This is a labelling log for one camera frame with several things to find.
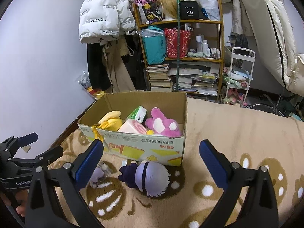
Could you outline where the wooden shelf unit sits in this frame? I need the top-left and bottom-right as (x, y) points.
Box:
(132, 0), (224, 102)

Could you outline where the yellow plastic strap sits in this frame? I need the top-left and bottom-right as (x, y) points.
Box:
(92, 123), (105, 145)

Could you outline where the blonde wig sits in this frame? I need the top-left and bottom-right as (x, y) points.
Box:
(158, 0), (178, 21)

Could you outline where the pink plush toy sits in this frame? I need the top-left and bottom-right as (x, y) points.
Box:
(145, 107), (182, 137)

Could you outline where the teal bag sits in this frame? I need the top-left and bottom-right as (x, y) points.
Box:
(137, 26), (167, 65)

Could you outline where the small lilac packaged item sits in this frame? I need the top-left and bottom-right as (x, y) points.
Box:
(89, 161), (113, 188)

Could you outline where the beige patterned fleece blanket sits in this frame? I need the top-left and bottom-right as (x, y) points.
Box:
(51, 92), (303, 227)

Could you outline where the green tissue pack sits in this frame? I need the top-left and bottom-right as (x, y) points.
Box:
(126, 105), (147, 124)

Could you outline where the green metal pole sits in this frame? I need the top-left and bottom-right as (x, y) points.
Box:
(175, 0), (180, 92)

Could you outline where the purple haired plush doll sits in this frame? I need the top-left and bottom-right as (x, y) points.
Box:
(118, 161), (171, 197)

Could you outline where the yellow plush toy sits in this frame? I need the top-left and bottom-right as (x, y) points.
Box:
(92, 110), (123, 132)

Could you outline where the black box marked 40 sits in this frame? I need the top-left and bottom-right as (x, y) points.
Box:
(179, 1), (200, 20)

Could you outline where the beige hanging coat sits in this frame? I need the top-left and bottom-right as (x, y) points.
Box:
(103, 36), (135, 93)

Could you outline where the white puffer jacket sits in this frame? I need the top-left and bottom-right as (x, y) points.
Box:
(79, 0), (135, 45)

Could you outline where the pink swirl roll plush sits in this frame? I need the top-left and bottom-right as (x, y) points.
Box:
(118, 119), (147, 135)

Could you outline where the person's left hand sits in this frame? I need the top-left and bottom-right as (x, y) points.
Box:
(1, 189), (28, 217)

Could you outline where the plastic bag of toys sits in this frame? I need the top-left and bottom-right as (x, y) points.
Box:
(76, 71), (105, 100)

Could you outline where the open cardboard box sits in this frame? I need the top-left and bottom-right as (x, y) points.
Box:
(78, 91), (187, 167)

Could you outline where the stack of books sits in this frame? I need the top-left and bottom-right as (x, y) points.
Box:
(146, 63), (173, 92)

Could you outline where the white utility cart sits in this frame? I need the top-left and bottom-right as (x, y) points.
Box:
(223, 46), (256, 108)

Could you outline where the red patterned bag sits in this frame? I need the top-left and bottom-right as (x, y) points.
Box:
(164, 28), (192, 59)

